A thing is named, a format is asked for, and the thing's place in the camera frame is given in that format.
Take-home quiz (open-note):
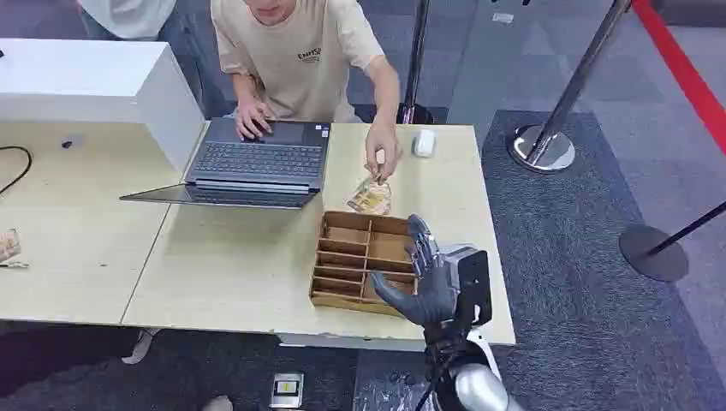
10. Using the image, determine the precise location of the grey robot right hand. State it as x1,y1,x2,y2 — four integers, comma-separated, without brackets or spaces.
370,213,458,331

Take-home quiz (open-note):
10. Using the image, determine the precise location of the person's left hand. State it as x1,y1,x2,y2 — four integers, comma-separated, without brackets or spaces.
365,122,403,184

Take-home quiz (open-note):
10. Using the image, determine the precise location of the person's right hand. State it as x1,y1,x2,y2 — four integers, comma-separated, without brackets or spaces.
235,98,277,142

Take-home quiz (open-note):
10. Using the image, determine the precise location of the white computer mouse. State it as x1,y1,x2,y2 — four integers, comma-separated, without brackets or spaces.
412,128,437,159

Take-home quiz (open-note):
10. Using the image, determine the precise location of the dark grey laptop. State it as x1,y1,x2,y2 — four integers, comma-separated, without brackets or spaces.
118,117,332,211

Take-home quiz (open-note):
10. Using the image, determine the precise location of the seated person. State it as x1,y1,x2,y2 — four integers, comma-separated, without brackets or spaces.
210,0,403,184

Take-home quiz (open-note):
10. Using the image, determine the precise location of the wooden divided card box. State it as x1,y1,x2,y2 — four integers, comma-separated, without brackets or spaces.
308,210,421,319

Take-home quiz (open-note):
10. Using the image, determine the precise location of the standing person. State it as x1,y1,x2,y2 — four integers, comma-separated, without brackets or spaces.
75,0,229,119

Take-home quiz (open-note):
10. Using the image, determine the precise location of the white counter block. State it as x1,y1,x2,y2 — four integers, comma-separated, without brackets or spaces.
0,38,205,172

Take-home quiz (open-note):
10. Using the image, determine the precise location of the metal floor socket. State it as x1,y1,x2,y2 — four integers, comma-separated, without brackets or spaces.
268,372,306,410

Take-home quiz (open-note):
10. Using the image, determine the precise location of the red barrier belt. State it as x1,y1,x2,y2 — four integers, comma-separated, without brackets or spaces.
631,0,726,155

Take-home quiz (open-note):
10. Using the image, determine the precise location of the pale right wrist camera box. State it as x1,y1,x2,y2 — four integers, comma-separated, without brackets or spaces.
438,244,494,329

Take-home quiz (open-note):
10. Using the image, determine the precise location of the dark stanchion post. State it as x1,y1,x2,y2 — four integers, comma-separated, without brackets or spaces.
396,0,436,126

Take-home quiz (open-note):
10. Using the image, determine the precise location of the chrome base stanchion post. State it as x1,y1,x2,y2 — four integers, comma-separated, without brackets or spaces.
505,0,634,175

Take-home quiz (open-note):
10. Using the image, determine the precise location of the black cable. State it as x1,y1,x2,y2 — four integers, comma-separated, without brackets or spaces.
0,145,34,198

